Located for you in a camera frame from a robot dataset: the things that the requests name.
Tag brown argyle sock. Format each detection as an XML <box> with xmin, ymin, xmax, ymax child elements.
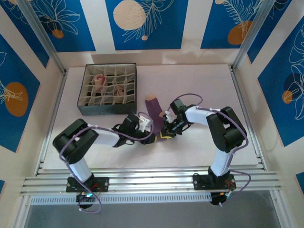
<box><xmin>114</xmin><ymin>85</ymin><xmax>127</xmax><ymax>98</ymax></box>

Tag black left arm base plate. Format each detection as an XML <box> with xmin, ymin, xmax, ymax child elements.
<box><xmin>66</xmin><ymin>177</ymin><xmax>110</xmax><ymax>193</ymax></box>

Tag aluminium side rail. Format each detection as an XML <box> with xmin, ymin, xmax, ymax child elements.
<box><xmin>35</xmin><ymin>71</ymin><xmax>69</xmax><ymax>177</ymax></box>
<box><xmin>229</xmin><ymin>66</ymin><xmax>268</xmax><ymax>171</ymax></box>

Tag aluminium corner post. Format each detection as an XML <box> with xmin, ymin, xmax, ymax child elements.
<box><xmin>232</xmin><ymin>0</ymin><xmax>278</xmax><ymax>71</ymax></box>
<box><xmin>18</xmin><ymin>0</ymin><xmax>67</xmax><ymax>75</ymax></box>

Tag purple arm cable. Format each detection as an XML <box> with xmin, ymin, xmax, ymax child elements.
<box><xmin>167</xmin><ymin>93</ymin><xmax>252</xmax><ymax>207</ymax></box>
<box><xmin>59</xmin><ymin>117</ymin><xmax>155</xmax><ymax>214</ymax></box>

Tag white slotted cable duct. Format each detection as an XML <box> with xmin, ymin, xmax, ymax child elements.
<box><xmin>29</xmin><ymin>192</ymin><xmax>212</xmax><ymax>206</ymax></box>

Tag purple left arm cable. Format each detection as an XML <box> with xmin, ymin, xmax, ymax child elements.
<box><xmin>59</xmin><ymin>117</ymin><xmax>155</xmax><ymax>214</ymax></box>

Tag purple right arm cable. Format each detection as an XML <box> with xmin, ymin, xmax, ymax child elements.
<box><xmin>167</xmin><ymin>93</ymin><xmax>252</xmax><ymax>207</ymax></box>

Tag dark organizer box with dividers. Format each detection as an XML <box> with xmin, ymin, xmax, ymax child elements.
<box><xmin>76</xmin><ymin>62</ymin><xmax>139</xmax><ymax>116</ymax></box>

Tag black controller module with LED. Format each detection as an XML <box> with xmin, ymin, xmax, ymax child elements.
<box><xmin>210</xmin><ymin>191</ymin><xmax>232</xmax><ymax>206</ymax></box>
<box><xmin>75</xmin><ymin>192</ymin><xmax>95</xmax><ymax>209</ymax></box>

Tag aluminium frame leg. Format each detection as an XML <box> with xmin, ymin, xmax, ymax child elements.
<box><xmin>270</xmin><ymin>190</ymin><xmax>292</xmax><ymax>228</ymax></box>
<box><xmin>13</xmin><ymin>196</ymin><xmax>32</xmax><ymax>228</ymax></box>

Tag purple striped sock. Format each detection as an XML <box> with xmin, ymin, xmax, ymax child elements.
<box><xmin>144</xmin><ymin>94</ymin><xmax>178</xmax><ymax>144</ymax></box>

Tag aluminium front mounting rail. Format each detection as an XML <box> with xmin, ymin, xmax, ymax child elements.
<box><xmin>20</xmin><ymin>167</ymin><xmax>285</xmax><ymax>197</ymax></box>

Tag beige sock with red toe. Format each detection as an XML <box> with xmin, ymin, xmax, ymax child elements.
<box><xmin>92</xmin><ymin>74</ymin><xmax>108</xmax><ymax>93</ymax></box>

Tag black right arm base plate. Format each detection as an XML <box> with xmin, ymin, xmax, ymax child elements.
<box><xmin>192</xmin><ymin>174</ymin><xmax>236</xmax><ymax>191</ymax></box>

